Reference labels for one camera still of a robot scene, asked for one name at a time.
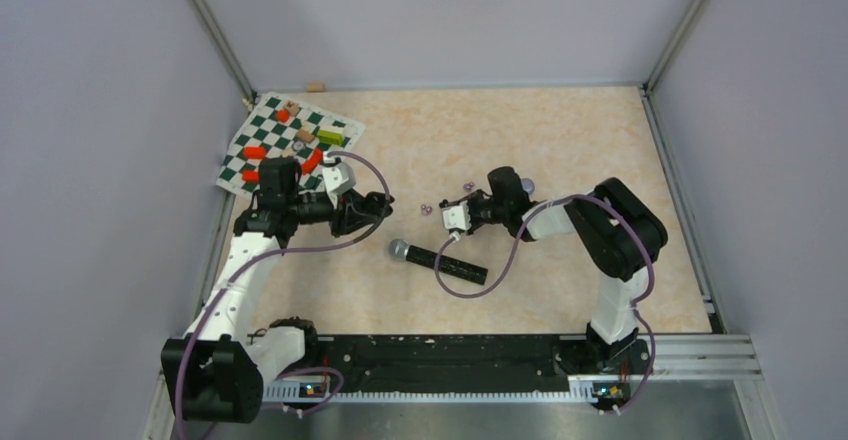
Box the grey-blue earbud charging case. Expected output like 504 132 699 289
521 178 535 194

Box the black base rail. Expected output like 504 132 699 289
294 334 650 394

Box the red block middle left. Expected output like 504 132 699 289
243 146 267 160

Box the red block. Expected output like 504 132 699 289
243 146 267 160
301 149 324 175
241 170 260 183
275 110 291 123

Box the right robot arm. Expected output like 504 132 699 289
440 166 668 372

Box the yellow-green block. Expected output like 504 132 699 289
315 129 345 146

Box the black microphone silver head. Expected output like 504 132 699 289
388 239 488 285

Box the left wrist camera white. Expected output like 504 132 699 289
320 159 356 196

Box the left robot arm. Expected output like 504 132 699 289
160 152 393 423

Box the red block right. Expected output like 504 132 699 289
301 149 324 175

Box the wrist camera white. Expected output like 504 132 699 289
439 201 471 234
320 159 356 196

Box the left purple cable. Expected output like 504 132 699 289
173 152 392 440

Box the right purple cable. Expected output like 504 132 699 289
434 195 658 415

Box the red block lower left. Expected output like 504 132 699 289
241 170 260 183

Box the tan wooden block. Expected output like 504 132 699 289
295 129 315 144

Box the purple cable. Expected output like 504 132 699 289
173 152 392 440
434 195 658 415

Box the cork piece at wall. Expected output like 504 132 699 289
305 82 327 93

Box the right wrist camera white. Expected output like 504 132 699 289
439 201 471 234

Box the red block top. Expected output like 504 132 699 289
275 110 291 123

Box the green white chessboard mat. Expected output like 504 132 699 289
216 92 366 198

